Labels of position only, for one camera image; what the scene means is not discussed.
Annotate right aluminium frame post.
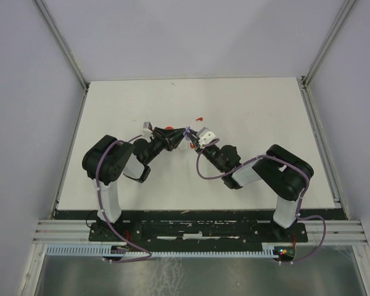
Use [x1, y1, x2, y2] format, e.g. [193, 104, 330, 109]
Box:
[302, 0, 358, 88]

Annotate left aluminium frame post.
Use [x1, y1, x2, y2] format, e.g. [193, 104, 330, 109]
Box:
[33, 0, 89, 89]

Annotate front aluminium rail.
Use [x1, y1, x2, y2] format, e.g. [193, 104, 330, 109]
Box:
[33, 220, 367, 245]

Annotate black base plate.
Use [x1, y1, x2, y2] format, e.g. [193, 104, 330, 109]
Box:
[88, 212, 309, 247]

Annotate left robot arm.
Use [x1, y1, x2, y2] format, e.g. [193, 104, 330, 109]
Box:
[82, 126, 186, 241]

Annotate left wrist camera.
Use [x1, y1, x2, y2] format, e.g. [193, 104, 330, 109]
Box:
[142, 121, 153, 138]

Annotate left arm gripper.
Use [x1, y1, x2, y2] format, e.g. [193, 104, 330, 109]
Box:
[144, 126, 186, 165]

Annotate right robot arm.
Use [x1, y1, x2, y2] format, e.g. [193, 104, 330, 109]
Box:
[168, 127, 314, 241]

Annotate white cable duct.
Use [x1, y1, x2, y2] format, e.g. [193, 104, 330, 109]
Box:
[45, 242, 280, 257]

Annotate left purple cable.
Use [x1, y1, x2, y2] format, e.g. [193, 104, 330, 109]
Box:
[95, 134, 154, 265]

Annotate lavender round charging case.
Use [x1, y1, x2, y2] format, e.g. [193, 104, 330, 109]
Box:
[183, 126, 192, 141]

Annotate aluminium frame post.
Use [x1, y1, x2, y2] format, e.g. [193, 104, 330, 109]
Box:
[302, 0, 358, 88]
[33, 0, 89, 89]

